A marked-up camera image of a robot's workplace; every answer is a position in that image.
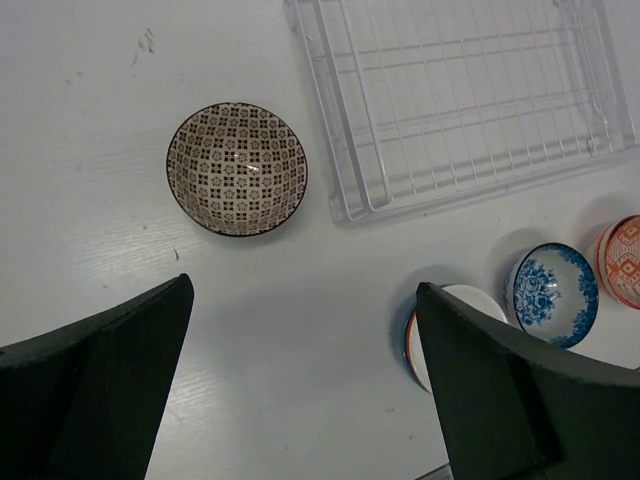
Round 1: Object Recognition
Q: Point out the white bowl blue orange rim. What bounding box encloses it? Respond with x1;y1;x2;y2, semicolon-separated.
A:
404;284;508;394

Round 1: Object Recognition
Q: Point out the orange geometric patterned bowl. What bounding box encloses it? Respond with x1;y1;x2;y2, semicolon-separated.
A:
594;215;639;310

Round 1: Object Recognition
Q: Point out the blue floral bowl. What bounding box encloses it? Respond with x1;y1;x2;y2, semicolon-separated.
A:
502;242;599;349

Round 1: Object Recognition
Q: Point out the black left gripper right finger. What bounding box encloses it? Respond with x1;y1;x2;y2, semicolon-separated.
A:
416;282;639;479

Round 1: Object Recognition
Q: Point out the clear acrylic dish rack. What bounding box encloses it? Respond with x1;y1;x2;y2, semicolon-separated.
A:
285;1;639;224

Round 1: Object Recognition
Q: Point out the brown patterned bowl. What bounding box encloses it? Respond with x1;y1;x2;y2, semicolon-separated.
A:
166;102;308;238

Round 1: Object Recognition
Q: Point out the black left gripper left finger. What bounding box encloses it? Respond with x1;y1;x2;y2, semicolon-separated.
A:
1;274;194;479

